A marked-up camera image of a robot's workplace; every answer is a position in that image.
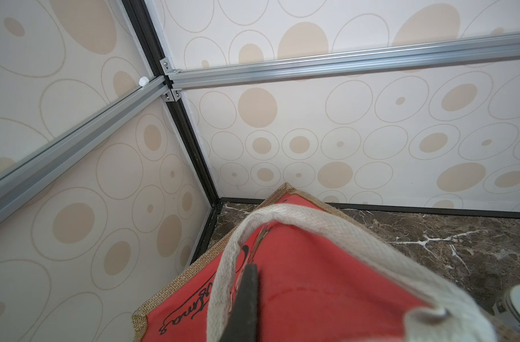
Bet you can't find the silver horizontal rail back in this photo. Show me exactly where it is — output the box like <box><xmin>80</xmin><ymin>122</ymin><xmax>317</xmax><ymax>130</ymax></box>
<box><xmin>164</xmin><ymin>33</ymin><xmax>520</xmax><ymax>89</ymax></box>

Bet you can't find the silver diagonal rail left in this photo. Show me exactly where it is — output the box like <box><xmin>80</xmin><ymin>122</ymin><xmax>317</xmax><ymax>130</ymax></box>
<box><xmin>0</xmin><ymin>76</ymin><xmax>169</xmax><ymax>223</ymax></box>

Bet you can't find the burlap canvas bag red lining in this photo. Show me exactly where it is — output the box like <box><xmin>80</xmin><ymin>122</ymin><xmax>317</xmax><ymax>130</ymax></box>
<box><xmin>131</xmin><ymin>182</ymin><xmax>520</xmax><ymax>342</ymax></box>

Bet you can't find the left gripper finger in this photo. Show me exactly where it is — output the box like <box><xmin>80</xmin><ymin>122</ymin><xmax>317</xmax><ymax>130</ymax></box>
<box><xmin>220</xmin><ymin>264</ymin><xmax>259</xmax><ymax>342</ymax></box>

